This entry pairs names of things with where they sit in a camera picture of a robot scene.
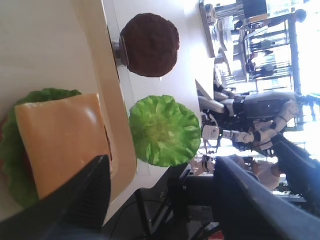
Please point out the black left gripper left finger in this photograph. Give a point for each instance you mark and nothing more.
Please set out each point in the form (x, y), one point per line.
(75, 211)

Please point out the standing meat patty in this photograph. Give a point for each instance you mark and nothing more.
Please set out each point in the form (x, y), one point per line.
(151, 45)

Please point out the white serving tray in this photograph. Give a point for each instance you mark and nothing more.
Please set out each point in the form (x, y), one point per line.
(65, 44)

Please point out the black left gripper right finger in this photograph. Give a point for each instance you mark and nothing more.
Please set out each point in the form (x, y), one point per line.
(246, 210)

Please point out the orange cheese slice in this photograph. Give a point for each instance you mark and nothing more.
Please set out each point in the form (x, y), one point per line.
(61, 137)

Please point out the standing green lettuce leaf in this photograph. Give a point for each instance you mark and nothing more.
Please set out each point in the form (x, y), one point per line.
(165, 133)

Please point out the white humanoid robot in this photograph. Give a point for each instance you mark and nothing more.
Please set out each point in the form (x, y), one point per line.
(249, 121)

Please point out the green lettuce on burger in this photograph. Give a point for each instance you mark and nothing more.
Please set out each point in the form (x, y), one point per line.
(14, 163)

